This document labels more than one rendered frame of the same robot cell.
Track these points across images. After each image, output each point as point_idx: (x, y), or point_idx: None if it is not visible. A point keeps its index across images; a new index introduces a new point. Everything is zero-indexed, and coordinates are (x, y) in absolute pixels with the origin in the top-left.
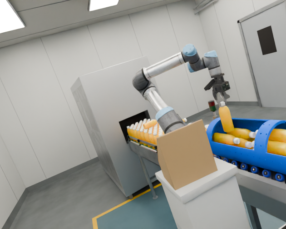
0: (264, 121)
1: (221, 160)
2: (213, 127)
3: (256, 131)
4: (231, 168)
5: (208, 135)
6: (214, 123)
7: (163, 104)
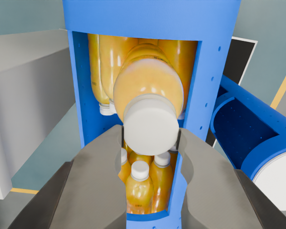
0: None
1: None
2: (85, 32)
3: (134, 172)
4: None
5: (64, 9)
6: (102, 23)
7: None
